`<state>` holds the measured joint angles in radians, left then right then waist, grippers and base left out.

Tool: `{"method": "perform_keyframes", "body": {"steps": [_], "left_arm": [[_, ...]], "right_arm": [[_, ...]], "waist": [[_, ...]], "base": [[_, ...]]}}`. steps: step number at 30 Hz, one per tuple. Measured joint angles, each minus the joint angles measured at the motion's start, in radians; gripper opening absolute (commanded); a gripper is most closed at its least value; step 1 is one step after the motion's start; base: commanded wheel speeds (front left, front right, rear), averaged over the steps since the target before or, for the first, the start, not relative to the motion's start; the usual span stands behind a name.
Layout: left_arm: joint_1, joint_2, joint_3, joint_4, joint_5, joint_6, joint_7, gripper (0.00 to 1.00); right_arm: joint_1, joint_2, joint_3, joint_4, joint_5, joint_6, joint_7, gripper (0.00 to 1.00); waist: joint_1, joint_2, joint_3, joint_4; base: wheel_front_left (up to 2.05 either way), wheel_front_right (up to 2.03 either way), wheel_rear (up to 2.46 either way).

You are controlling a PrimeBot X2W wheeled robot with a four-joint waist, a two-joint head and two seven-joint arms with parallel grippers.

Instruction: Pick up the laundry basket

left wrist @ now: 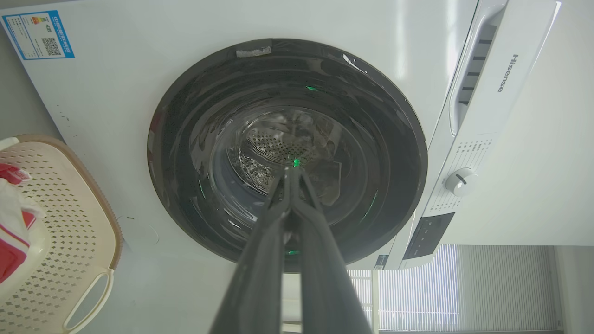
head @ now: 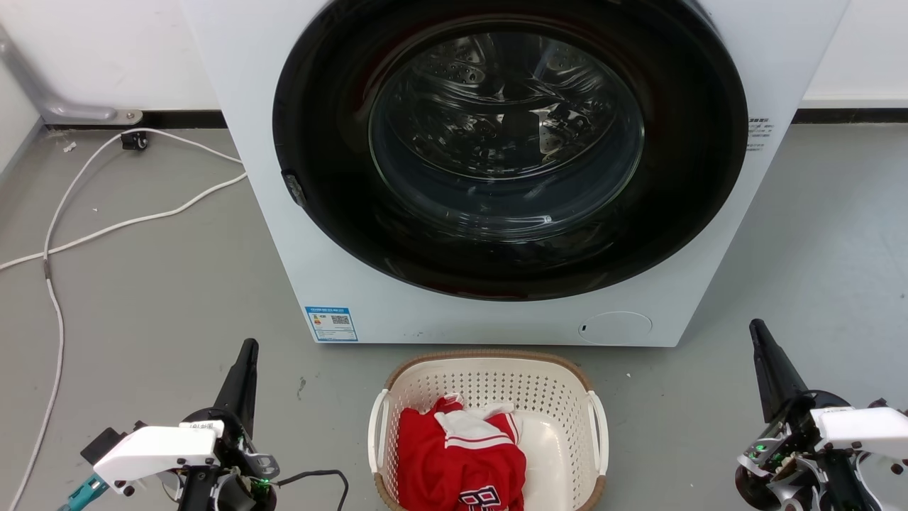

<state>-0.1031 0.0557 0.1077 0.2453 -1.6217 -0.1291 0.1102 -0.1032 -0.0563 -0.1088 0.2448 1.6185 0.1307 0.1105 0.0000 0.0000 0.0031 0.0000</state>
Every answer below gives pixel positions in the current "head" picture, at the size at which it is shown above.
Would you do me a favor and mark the blue energy label sticker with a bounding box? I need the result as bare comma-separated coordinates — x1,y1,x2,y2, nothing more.
305,306,359,343

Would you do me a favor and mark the black round glass washer door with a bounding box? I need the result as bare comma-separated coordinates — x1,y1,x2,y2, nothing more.
272,0,750,302

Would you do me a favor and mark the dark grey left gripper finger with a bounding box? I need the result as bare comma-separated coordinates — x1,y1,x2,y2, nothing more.
212,339,260,435

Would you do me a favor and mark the long white floor cable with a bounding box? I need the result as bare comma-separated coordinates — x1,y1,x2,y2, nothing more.
7,128,245,511

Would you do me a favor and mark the white front-load washing machine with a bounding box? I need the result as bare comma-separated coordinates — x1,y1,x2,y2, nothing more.
179,0,851,348

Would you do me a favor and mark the grey metal pipe bracket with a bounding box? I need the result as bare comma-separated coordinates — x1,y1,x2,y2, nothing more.
0,24,143,126

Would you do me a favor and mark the small printed text label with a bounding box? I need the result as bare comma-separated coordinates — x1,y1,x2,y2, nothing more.
746,118,775,152

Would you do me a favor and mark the round white filter cover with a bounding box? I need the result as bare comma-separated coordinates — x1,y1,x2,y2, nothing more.
577,311,653,346

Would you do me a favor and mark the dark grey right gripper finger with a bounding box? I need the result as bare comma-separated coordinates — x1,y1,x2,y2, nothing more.
749,319,810,424

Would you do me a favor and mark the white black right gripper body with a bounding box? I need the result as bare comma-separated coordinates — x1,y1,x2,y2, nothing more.
735,390,908,511

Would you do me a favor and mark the white plastic laundry basket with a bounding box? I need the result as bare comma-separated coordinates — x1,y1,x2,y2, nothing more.
367,349,609,511

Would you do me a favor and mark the red and white jersey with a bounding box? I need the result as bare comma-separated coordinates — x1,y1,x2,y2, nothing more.
397,395,528,511

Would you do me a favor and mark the teal cable connector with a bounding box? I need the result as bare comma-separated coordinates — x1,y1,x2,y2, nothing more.
58,475,110,511

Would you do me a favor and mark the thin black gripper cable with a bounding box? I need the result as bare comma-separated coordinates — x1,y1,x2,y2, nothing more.
275,469,350,511

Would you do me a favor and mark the short white floor cable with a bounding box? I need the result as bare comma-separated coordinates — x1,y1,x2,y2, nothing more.
0,172,248,273

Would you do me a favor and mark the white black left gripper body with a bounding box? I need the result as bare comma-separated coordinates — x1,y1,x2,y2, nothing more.
93,407,281,511

